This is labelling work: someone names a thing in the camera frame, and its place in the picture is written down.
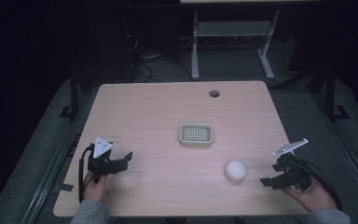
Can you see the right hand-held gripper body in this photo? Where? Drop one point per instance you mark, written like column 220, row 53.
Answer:
column 293, row 174

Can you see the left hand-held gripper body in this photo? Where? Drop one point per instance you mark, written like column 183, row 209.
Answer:
column 101, row 161

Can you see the white round ball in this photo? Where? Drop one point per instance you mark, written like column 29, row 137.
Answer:
column 236, row 170

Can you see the person's left hand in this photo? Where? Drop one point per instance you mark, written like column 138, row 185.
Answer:
column 95, row 189

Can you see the person's right hand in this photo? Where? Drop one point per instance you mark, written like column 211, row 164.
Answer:
column 315, row 196

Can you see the dark tape strip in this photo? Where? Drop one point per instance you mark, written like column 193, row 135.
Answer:
column 66, row 187

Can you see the pale green slotted soap dish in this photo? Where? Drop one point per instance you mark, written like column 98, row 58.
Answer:
column 195, row 135

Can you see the grey metal stand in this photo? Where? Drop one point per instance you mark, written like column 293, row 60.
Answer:
column 231, row 28

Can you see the black metal frame post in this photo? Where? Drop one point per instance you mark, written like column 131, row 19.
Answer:
column 74, row 93
column 331, row 93

